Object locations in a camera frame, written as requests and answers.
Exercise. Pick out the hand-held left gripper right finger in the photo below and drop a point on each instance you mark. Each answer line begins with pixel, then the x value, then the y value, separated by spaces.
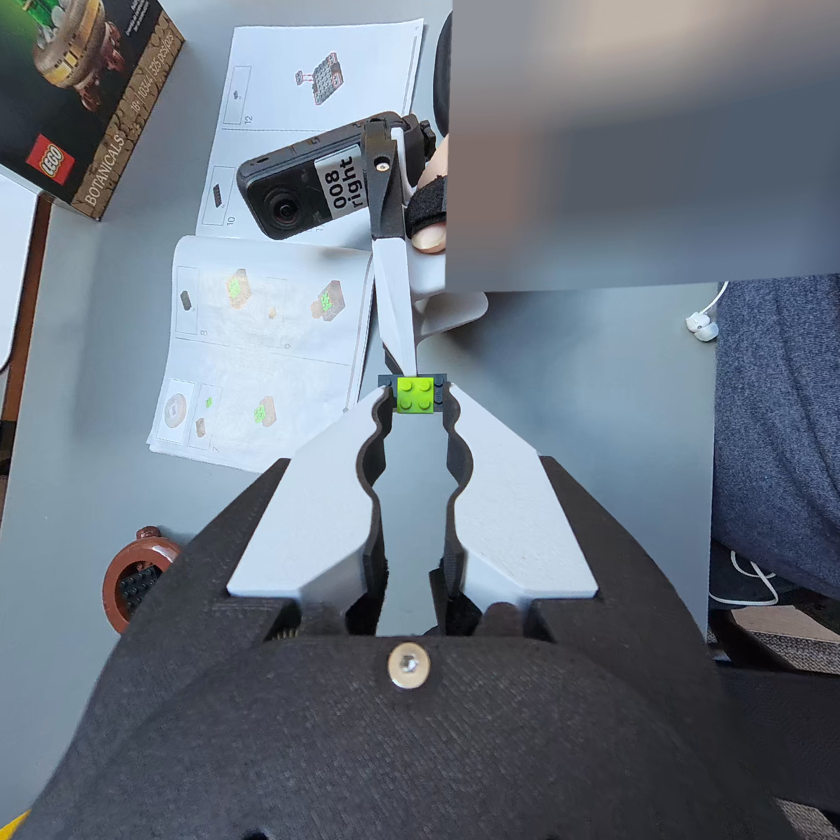
pixel 518 518

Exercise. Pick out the person's right hand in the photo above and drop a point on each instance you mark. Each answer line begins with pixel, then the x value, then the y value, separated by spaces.
pixel 433 164

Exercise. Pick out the black wrist rest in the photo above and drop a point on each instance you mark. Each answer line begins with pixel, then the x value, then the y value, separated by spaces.
pixel 443 72

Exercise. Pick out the open instruction booklet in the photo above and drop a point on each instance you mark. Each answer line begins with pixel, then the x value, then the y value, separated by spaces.
pixel 275 328

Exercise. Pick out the person's navy clothing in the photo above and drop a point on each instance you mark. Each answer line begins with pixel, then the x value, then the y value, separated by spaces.
pixel 781 420

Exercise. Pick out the grey desk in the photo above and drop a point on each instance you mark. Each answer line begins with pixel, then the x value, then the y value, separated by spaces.
pixel 577 367

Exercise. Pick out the black bamboo toy set box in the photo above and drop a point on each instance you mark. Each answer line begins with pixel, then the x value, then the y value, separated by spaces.
pixel 79 98

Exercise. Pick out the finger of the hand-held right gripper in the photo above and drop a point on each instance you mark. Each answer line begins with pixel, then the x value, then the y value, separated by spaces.
pixel 397 308

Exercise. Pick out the white side table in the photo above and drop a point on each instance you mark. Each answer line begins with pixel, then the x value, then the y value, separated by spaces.
pixel 16 262

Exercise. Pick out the brown round toy pot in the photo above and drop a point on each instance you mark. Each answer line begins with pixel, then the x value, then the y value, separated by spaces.
pixel 128 577

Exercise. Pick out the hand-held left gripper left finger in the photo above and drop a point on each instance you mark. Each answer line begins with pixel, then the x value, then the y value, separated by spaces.
pixel 308 512

